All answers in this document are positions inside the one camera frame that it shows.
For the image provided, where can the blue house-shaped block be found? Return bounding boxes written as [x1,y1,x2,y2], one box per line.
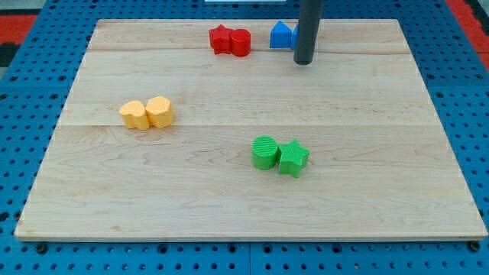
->
[269,21,292,48]

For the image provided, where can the green cylinder block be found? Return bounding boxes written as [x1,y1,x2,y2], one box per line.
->
[251,135,278,170]

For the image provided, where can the blue block behind rod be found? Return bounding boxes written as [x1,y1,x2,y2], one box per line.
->
[290,25,299,50]

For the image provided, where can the red star block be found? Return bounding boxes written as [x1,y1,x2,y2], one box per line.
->
[209,24,233,54]

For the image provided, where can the red cylinder block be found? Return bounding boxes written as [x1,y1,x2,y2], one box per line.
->
[230,29,251,57]

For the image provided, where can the light wooden board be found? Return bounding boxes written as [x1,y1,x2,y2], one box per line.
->
[15,19,487,242]

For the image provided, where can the yellow heart block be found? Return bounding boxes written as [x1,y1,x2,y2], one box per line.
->
[119,100,151,130]

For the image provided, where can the green star block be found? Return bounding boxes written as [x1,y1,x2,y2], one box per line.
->
[277,139,310,178]

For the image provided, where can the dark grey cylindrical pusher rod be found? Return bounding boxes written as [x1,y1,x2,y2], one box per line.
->
[293,0,324,66]

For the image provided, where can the yellow hexagon block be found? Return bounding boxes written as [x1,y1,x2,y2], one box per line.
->
[146,95,174,128]

